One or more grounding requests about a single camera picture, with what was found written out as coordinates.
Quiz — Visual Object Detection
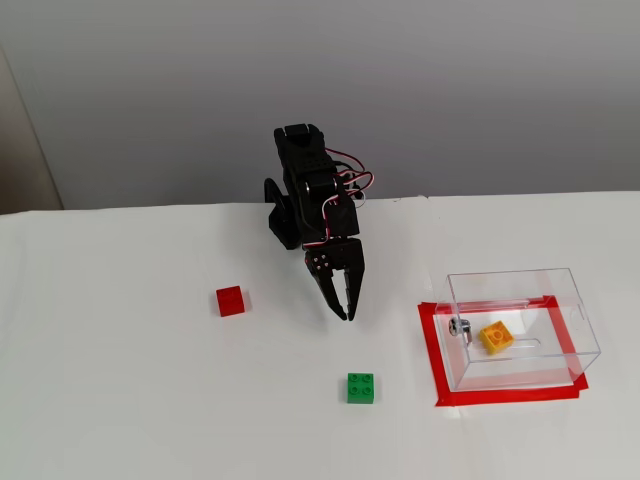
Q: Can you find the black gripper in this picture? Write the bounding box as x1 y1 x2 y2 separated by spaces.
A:
302 237 367 322

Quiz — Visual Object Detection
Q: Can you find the yellow lego brick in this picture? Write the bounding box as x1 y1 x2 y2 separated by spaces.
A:
478 321 516 357

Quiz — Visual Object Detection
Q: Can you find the green lego brick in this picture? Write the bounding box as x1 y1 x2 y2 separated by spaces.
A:
346 372 378 405

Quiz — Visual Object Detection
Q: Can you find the red lego brick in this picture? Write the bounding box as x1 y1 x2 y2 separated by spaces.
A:
215 285 248 318

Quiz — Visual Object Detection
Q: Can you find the transparent acrylic box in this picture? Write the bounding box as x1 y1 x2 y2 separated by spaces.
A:
444 267 601 394

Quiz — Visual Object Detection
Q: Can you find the red tape rectangle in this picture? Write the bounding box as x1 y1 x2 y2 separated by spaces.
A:
417 294 590 409

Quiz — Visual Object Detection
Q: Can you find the silver cam lock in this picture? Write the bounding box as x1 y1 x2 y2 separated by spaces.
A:
448 315 476 347

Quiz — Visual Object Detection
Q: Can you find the black table clamp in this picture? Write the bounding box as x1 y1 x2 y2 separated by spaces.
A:
263 177 292 221

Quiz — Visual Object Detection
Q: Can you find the red white black servo cable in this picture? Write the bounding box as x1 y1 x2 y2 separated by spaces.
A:
319 147 376 247

